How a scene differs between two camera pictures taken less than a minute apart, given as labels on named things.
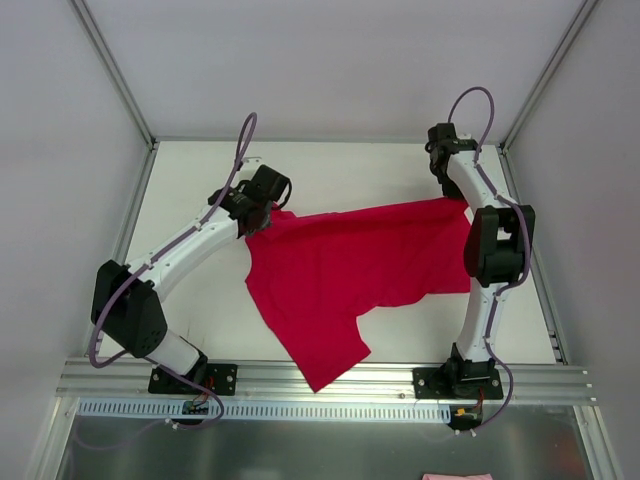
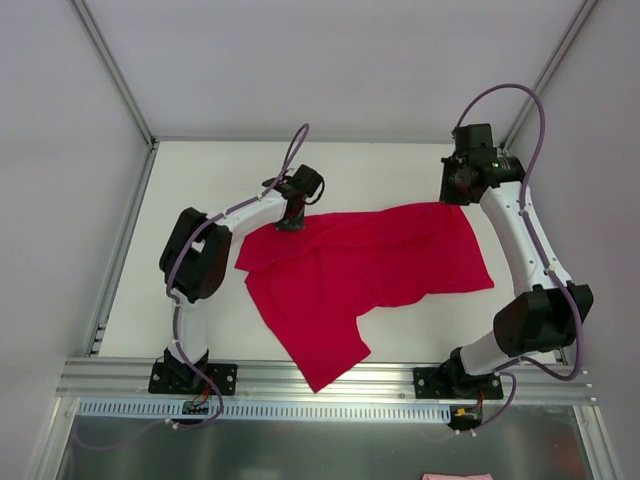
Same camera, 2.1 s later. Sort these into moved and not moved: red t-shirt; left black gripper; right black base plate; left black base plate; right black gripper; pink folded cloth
Moved: left black gripper; right black gripper
Not moved: red t-shirt; left black base plate; pink folded cloth; right black base plate
